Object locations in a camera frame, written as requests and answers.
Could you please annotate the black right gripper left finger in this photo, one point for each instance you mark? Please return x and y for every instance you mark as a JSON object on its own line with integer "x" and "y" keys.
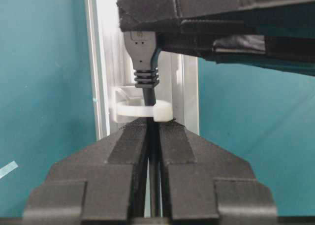
{"x": 103, "y": 184}

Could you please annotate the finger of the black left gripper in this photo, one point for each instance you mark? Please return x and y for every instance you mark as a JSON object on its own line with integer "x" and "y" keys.
{"x": 281, "y": 39}
{"x": 221, "y": 3}

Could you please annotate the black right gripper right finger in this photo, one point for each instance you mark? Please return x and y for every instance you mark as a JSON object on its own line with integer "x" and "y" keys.
{"x": 204, "y": 184}

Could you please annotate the small light blue tape piece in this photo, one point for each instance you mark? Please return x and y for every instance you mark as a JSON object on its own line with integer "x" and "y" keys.
{"x": 8, "y": 168}

